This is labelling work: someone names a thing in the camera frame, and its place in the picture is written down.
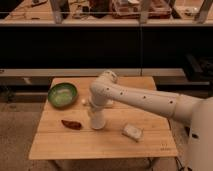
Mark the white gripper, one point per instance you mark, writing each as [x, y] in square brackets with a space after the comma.
[97, 109]

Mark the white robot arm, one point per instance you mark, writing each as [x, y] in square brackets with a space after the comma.
[196, 113]

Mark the white patterned box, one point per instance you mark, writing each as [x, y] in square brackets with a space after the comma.
[109, 104]

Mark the green bowl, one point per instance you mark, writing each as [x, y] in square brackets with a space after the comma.
[62, 95]

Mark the brown chili pepper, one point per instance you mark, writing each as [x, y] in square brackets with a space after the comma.
[72, 124]

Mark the wooden table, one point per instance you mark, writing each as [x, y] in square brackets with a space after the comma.
[54, 141]

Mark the white wrapped packet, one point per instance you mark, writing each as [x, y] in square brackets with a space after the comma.
[132, 132]

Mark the wooden shelf with clutter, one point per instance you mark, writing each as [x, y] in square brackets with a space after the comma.
[106, 13]

